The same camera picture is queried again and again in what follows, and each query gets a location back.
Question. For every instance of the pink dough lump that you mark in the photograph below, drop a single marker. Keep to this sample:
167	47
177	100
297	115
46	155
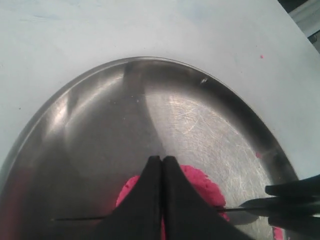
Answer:
200	181

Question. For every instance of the round steel plate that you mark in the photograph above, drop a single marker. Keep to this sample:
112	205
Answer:
74	156

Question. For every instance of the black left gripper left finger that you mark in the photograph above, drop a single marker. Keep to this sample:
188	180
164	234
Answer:
139	215

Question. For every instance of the black knife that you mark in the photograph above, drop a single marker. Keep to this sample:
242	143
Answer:
266	207

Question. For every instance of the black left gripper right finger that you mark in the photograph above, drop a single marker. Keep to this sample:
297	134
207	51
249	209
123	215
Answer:
186	215

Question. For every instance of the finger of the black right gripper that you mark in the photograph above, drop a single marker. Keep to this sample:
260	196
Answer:
305	225
309	187

